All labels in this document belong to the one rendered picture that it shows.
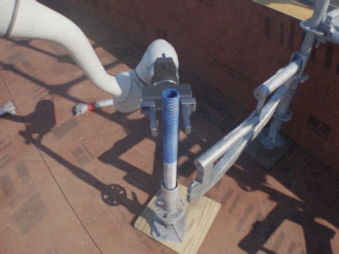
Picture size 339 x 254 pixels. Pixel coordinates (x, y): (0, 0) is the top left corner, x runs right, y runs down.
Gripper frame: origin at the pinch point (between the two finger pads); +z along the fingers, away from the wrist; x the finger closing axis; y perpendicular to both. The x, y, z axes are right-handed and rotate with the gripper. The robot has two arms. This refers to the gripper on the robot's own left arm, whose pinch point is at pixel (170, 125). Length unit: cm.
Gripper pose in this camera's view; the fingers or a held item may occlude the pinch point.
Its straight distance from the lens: 60.6
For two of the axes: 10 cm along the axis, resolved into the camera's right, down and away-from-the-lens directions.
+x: -10.0, 0.7, -0.6
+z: 0.9, 7.3, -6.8
